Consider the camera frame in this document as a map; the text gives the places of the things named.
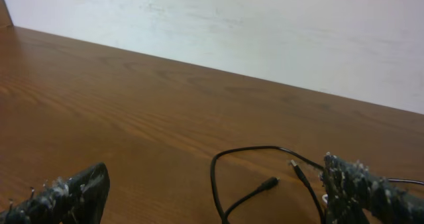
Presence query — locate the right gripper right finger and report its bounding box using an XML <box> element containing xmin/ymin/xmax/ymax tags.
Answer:
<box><xmin>323</xmin><ymin>154</ymin><xmax>423</xmax><ymax>224</ymax></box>

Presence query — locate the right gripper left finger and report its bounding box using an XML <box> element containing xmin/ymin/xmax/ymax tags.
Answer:
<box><xmin>1</xmin><ymin>162</ymin><xmax>110</xmax><ymax>224</ymax></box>

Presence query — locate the black usb cable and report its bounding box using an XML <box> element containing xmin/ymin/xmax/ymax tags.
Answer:
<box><xmin>387</xmin><ymin>178</ymin><xmax>424</xmax><ymax>186</ymax></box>
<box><xmin>209</xmin><ymin>145</ymin><xmax>327</xmax><ymax>224</ymax></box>

